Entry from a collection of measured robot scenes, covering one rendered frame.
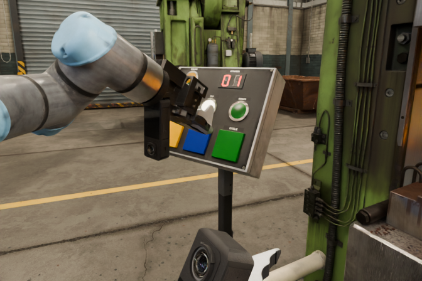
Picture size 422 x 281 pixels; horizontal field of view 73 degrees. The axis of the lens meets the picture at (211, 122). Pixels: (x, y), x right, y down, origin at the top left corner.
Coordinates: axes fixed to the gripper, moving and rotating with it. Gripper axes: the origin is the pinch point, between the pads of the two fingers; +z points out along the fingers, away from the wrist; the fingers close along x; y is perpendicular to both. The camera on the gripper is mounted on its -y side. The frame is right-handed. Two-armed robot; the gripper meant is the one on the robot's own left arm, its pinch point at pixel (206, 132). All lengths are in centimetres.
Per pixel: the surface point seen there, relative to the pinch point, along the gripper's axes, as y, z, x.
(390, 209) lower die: -5.0, 13.9, -35.8
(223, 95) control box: 13.5, 10.3, 6.1
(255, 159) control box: -1.4, 12.8, -7.0
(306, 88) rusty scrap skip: 264, 538, 176
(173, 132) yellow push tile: 0.6, 9.6, 19.0
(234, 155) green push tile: -2.1, 9.6, -3.0
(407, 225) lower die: -7.0, 13.5, -38.7
